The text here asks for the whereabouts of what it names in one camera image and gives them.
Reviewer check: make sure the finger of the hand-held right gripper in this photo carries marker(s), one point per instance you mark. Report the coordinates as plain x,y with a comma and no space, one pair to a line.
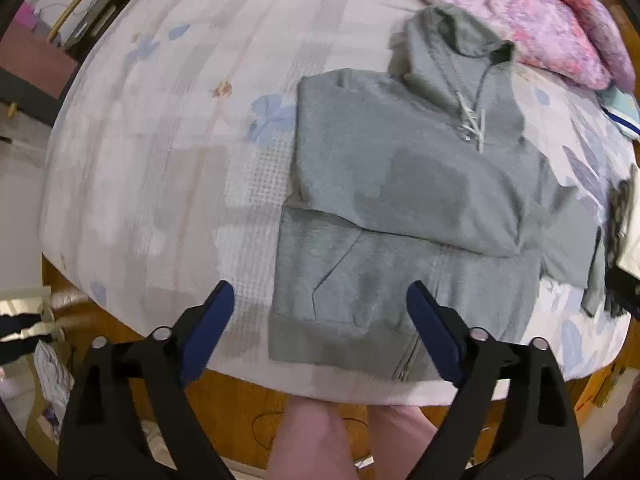
617,220

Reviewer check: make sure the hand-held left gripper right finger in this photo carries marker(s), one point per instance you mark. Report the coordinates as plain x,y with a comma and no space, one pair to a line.
430,320

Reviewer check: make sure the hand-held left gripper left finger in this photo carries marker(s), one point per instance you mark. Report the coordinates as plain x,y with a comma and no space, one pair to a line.
212,310

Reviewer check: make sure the grey zip hoodie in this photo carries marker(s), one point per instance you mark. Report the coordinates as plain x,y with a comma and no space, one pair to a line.
400,185

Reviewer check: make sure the white and blue printed cloth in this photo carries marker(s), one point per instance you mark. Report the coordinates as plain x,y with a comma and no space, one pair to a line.
622,112

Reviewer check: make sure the person's right leg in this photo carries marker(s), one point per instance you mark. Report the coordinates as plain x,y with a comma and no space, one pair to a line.
400,430

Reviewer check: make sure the white checked floral bed sheet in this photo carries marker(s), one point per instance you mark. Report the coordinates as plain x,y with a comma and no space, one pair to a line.
175,160

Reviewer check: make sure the white printed bag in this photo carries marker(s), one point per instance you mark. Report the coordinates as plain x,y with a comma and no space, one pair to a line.
50,375

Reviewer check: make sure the pink floral blanket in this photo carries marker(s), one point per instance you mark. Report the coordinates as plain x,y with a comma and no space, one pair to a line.
540,20

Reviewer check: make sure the dark low table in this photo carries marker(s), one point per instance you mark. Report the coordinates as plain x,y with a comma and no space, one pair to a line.
30,65

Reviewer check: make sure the wooden bed frame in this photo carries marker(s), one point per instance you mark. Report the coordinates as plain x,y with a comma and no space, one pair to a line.
240,410

